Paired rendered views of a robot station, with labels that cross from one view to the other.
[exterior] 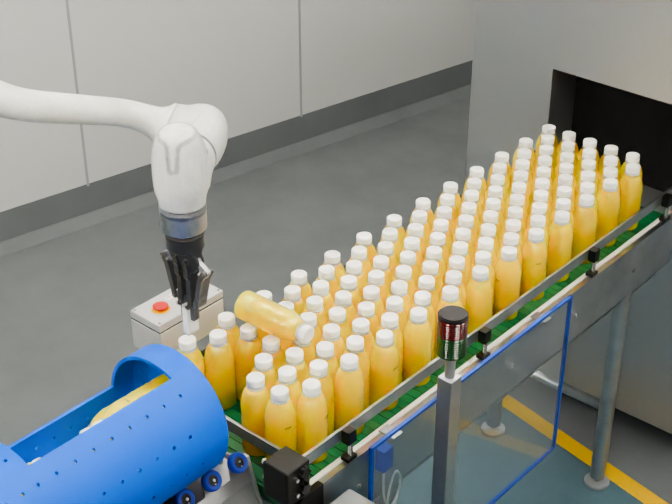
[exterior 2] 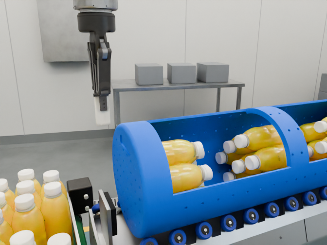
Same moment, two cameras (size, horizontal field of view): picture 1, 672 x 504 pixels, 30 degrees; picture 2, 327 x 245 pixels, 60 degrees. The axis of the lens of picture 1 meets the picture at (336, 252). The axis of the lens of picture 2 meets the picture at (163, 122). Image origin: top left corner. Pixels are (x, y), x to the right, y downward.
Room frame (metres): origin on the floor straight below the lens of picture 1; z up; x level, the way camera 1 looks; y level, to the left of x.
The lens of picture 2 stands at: (2.58, 0.67, 1.43)
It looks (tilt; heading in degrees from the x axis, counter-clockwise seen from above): 17 degrees down; 205
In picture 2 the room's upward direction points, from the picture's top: straight up
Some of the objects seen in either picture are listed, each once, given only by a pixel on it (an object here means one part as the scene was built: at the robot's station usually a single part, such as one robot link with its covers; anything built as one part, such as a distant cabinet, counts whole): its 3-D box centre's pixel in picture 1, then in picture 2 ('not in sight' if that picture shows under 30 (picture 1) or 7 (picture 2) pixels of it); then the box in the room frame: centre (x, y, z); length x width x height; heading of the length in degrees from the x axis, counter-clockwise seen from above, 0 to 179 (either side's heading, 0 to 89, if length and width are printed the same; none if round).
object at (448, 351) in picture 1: (451, 342); not in sight; (2.13, -0.24, 1.18); 0.06 x 0.06 x 0.05
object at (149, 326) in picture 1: (178, 317); not in sight; (2.43, 0.37, 1.05); 0.20 x 0.10 x 0.10; 139
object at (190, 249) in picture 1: (185, 250); (97, 36); (2.09, 0.29, 1.44); 0.08 x 0.07 x 0.09; 49
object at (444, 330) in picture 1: (452, 324); not in sight; (2.13, -0.24, 1.23); 0.06 x 0.06 x 0.04
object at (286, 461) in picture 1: (285, 478); (80, 198); (1.98, 0.10, 0.95); 0.10 x 0.07 x 0.10; 49
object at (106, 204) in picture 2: not in sight; (108, 219); (2.08, 0.28, 0.99); 0.10 x 0.02 x 0.12; 49
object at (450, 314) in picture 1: (451, 345); not in sight; (2.13, -0.24, 1.18); 0.06 x 0.06 x 0.16
